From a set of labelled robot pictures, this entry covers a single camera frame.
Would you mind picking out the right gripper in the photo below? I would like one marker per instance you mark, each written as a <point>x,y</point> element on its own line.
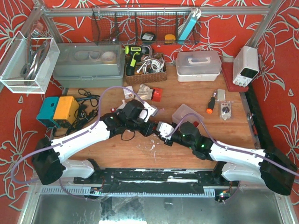
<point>168,140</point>

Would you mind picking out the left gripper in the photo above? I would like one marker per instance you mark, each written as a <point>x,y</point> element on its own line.
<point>145,129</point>

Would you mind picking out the white peg board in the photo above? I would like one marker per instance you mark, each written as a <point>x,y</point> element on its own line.
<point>116,110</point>

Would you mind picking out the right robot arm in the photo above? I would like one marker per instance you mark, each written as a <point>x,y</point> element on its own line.
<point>269,167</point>

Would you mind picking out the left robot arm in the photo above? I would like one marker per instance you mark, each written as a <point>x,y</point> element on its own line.
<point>51,160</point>

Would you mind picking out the red spring in bin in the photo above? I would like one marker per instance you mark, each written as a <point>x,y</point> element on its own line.
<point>195,123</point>

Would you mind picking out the beige work glove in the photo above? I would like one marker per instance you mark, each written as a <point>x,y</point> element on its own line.
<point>145,92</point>

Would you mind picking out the red plastic block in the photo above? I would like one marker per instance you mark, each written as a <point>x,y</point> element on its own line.
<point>157,94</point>

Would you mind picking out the white power adapter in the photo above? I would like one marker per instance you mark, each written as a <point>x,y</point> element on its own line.
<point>128,92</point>

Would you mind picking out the wicker basket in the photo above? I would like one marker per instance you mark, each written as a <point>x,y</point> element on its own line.
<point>150,69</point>

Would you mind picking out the packaged dial gauge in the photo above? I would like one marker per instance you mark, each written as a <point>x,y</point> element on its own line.
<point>225,110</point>

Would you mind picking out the small metal plate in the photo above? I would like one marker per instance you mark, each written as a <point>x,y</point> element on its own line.
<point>221,95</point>

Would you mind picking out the yellow box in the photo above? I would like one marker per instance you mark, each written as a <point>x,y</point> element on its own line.
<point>64,114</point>

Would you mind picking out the white lidded storage box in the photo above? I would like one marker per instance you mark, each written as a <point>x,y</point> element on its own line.
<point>198,66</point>

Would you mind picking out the grey plastic toolbox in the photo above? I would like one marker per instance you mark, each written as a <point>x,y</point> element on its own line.
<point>88,65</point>

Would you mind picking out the yellow tape measure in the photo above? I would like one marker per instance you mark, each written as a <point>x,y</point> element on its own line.
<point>169,39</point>

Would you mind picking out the teal box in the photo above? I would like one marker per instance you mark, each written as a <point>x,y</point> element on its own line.
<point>47,111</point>

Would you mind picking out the white power supply unit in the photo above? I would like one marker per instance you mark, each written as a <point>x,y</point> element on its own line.
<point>245,66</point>

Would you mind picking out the blue white book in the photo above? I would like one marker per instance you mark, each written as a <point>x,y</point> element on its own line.
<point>185,29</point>

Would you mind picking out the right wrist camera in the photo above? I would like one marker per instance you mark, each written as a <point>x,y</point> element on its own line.
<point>164,129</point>

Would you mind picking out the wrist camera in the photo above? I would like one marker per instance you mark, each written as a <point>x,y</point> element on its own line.
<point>164,129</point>
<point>148,111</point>

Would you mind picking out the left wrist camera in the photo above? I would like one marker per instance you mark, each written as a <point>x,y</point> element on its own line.
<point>148,111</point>

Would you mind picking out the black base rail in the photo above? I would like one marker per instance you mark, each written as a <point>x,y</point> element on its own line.
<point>153,181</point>

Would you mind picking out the orange handled screwdriver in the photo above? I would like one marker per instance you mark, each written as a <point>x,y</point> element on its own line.
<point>210,106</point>

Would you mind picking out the green cordless drill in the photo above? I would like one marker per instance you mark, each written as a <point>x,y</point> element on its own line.
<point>135,54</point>

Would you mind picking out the black wire shelf basket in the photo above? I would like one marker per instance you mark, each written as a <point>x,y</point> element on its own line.
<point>125,24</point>

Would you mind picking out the clear acrylic wall bin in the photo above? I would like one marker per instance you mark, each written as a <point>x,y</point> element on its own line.
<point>27,65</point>

